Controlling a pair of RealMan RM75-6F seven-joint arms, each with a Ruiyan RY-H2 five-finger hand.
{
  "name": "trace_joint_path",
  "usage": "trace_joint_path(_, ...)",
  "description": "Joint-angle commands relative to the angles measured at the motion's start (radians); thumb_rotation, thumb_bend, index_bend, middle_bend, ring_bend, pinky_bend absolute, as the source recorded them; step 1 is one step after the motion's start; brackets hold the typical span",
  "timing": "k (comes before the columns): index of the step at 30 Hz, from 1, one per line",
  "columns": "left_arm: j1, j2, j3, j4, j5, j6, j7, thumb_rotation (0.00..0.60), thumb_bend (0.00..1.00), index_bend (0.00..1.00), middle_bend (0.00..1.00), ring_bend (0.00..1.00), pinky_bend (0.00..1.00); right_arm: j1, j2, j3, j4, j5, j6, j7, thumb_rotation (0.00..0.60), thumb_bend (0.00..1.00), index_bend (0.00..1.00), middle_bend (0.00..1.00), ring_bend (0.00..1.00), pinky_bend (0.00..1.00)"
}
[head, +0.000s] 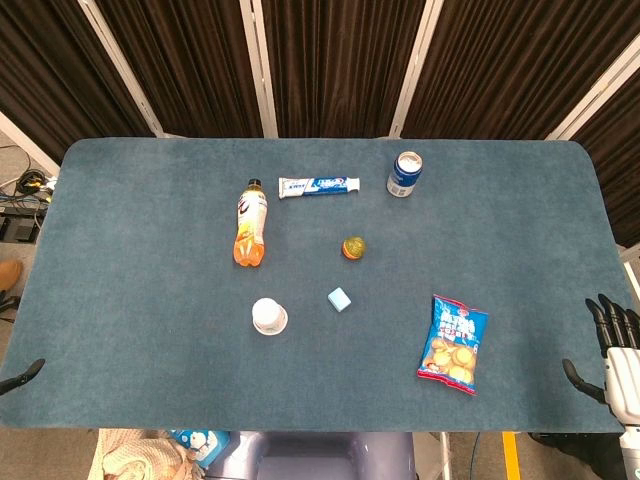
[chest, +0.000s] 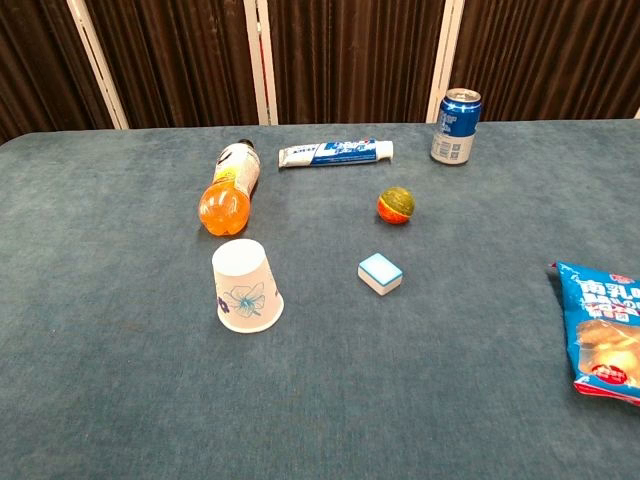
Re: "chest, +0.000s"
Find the blue snack bag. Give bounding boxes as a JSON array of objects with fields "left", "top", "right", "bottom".
[{"left": 547, "top": 260, "right": 640, "bottom": 407}]

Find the blue drink can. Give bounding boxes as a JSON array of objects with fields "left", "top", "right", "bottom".
[{"left": 430, "top": 87, "right": 484, "bottom": 166}]

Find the white screen frame post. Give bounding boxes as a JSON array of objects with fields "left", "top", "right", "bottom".
[
  {"left": 66, "top": 0, "right": 130, "bottom": 131},
  {"left": 425, "top": 0, "right": 467, "bottom": 124},
  {"left": 242, "top": 0, "right": 279, "bottom": 127}
]

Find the orange green ball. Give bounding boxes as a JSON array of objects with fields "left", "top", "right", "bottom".
[{"left": 376, "top": 186, "right": 416, "bottom": 225}]

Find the blue white rectangular block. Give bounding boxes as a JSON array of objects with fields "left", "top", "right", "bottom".
[{"left": 356, "top": 252, "right": 404, "bottom": 297}]

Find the blue velvet tablecloth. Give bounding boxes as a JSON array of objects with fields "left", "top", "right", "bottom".
[{"left": 0, "top": 117, "right": 640, "bottom": 480}]

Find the blue white toothpaste tube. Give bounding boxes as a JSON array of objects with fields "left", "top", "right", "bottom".
[{"left": 277, "top": 139, "right": 395, "bottom": 170}]

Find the dark brown curtain panel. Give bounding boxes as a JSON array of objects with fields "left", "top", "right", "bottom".
[
  {"left": 267, "top": 0, "right": 446, "bottom": 126},
  {"left": 451, "top": 0, "right": 640, "bottom": 123},
  {"left": 83, "top": 0, "right": 261, "bottom": 129},
  {"left": 0, "top": 0, "right": 115, "bottom": 145}
]

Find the white floral paper cup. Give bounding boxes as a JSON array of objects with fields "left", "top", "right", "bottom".
[{"left": 211, "top": 238, "right": 285, "bottom": 335}]

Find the orange soda plastic bottle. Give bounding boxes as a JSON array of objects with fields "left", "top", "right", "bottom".
[{"left": 198, "top": 139, "right": 262, "bottom": 237}]

